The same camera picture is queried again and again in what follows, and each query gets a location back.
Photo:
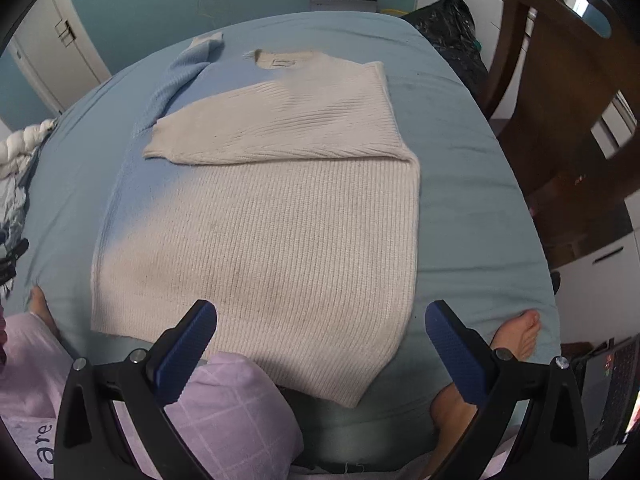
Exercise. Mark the white cabinet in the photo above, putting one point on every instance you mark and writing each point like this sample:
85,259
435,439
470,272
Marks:
595,280

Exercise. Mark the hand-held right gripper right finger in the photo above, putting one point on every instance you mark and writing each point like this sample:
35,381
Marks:
454,352

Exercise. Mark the cream knit sweater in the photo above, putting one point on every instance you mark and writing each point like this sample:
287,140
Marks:
260,240

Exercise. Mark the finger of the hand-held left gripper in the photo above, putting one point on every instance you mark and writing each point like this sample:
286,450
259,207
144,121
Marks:
12,257

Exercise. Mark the white chunky knit blanket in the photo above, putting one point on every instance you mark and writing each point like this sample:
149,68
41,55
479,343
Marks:
20,145

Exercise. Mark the white door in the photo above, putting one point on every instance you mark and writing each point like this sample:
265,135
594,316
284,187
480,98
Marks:
55,60

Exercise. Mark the black laptop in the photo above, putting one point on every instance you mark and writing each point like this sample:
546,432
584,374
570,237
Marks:
610,390

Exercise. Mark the light blue bed sheet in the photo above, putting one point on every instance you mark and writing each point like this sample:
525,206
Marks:
475,200

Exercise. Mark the black plastic bag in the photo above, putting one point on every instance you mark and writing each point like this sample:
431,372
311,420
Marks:
450,25

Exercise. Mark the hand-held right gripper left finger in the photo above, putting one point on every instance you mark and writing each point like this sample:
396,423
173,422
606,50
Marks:
186,347

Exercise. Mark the grey patterned cloth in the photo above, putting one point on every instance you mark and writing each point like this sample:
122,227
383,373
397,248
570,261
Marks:
11,205

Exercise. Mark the dark wooden chair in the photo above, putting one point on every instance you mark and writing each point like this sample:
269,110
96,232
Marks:
550,90

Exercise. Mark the pink checked pajama pants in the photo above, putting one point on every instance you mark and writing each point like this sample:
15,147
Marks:
240,410

